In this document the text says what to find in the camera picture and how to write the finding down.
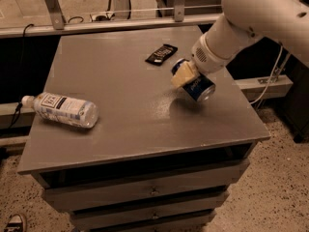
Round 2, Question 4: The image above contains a black and white sneaker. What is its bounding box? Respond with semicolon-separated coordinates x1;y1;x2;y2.
3;214;27;232

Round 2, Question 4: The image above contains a grey drawer cabinet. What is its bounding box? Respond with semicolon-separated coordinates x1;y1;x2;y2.
18;26;269;232

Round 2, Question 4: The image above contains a white power strip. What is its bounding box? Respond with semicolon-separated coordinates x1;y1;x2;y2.
90;13;115;21

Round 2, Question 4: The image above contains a blue pepsi can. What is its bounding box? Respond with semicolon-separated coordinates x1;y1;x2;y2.
171;59;215;102

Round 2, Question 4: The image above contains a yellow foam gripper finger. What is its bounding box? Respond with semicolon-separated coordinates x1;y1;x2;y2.
171;61;200;88

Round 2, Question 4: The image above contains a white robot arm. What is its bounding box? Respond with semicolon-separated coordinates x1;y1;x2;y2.
171;0;309;88

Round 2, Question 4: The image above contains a black snack bar wrapper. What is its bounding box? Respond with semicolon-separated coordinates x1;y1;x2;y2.
146;43;178;66

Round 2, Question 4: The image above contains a white cable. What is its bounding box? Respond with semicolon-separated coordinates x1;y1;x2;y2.
249;45;284;105

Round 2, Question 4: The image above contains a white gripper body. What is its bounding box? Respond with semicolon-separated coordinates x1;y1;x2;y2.
190;34;232;75

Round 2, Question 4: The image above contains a clear plastic water bottle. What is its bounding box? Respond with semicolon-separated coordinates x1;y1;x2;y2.
21;92;98;129

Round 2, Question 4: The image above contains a black cable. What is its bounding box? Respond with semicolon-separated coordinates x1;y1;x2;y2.
7;23;35;131

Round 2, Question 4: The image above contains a metal railing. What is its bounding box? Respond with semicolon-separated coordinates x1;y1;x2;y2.
0;0;222;39

